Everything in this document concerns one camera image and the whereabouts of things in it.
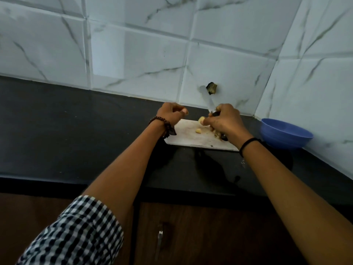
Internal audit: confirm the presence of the person's left forearm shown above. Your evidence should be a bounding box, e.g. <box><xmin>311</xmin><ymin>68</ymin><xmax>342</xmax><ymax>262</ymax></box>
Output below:
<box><xmin>82</xmin><ymin>123</ymin><xmax>166</xmax><ymax>227</ymax></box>

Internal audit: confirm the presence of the steel kitchen knife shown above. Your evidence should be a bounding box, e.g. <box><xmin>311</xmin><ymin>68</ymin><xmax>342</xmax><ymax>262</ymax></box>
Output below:
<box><xmin>199</xmin><ymin>85</ymin><xmax>229</xmax><ymax>142</ymax></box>

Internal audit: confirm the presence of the black white checkered shirt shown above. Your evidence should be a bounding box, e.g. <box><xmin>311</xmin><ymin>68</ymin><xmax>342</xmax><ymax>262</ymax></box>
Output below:
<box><xmin>16</xmin><ymin>195</ymin><xmax>124</xmax><ymax>265</ymax></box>

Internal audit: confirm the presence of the white cutting board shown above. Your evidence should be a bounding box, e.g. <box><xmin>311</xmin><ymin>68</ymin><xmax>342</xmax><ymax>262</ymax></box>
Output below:
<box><xmin>164</xmin><ymin>119</ymin><xmax>240</xmax><ymax>152</ymax></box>

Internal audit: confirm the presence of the brown bead bracelet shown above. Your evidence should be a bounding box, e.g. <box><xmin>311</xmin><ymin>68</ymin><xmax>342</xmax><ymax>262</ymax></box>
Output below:
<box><xmin>148</xmin><ymin>116</ymin><xmax>177</xmax><ymax>140</ymax></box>

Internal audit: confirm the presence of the metal cabinet handle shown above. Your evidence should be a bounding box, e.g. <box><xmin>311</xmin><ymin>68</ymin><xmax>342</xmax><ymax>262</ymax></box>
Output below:
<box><xmin>155</xmin><ymin>230</ymin><xmax>164</xmax><ymax>261</ymax></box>

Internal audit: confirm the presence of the person's left hand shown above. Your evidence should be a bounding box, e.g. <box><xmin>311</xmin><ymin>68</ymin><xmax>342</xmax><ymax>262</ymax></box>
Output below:
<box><xmin>156</xmin><ymin>102</ymin><xmax>190</xmax><ymax>128</ymax></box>

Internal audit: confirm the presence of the person's right hand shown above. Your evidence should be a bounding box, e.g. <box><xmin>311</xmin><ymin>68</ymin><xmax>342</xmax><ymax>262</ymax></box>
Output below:
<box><xmin>200</xmin><ymin>103</ymin><xmax>253</xmax><ymax>150</ymax></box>

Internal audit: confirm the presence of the black wristband with charm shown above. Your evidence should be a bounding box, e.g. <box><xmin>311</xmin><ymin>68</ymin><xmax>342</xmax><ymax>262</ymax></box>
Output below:
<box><xmin>239</xmin><ymin>137</ymin><xmax>263</xmax><ymax>166</ymax></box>

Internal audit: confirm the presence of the blue plastic bowl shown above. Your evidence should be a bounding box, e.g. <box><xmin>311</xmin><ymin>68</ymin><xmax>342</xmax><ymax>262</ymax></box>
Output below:
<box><xmin>260</xmin><ymin>118</ymin><xmax>314</xmax><ymax>150</ymax></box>

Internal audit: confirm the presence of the person's right forearm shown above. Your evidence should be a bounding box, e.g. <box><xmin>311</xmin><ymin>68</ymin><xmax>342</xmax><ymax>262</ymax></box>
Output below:
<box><xmin>242</xmin><ymin>140</ymin><xmax>353</xmax><ymax>265</ymax></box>

